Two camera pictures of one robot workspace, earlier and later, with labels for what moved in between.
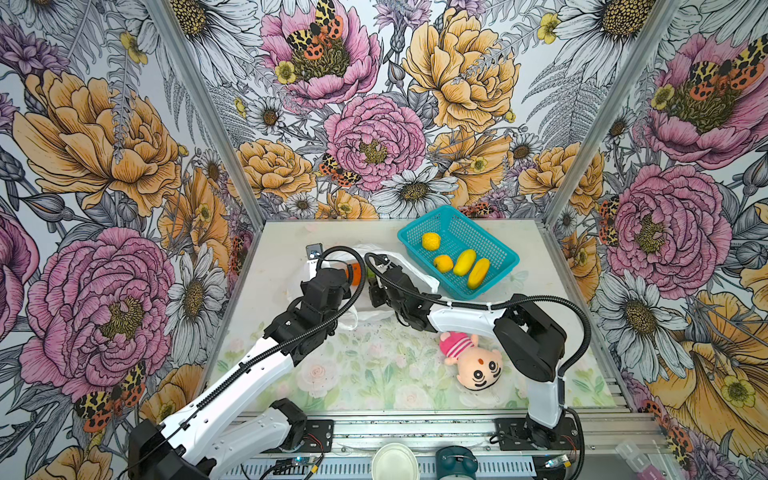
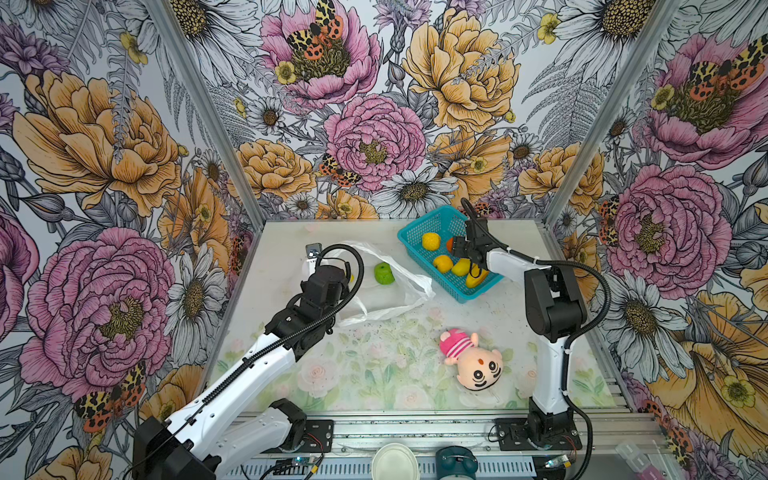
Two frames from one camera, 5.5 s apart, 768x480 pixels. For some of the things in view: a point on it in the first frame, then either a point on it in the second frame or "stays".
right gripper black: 374,292 -> 458,246
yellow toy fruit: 444,263 stays
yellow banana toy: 464,262 stays
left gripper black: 304,286 stays
